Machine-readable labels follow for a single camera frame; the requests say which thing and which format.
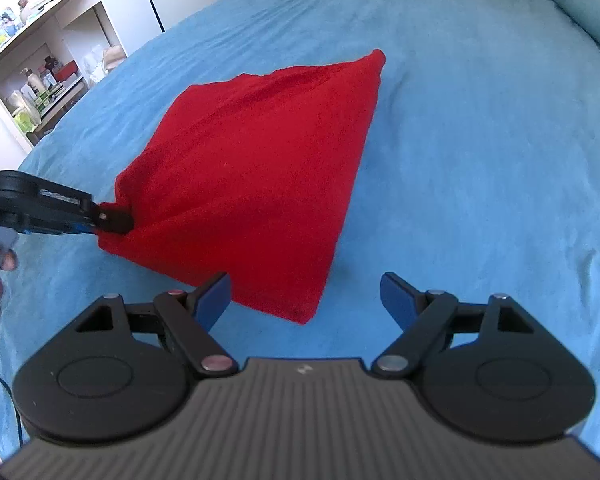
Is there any red knit garment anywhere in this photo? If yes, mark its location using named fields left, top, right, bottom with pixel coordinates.
left=97, top=50, right=386, bottom=324

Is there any red box on shelf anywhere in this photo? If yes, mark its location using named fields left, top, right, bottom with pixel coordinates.
left=53, top=61, right=79, bottom=82

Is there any blue bed sheet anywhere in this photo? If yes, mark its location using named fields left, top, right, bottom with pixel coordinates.
left=23, top=0, right=600, bottom=456

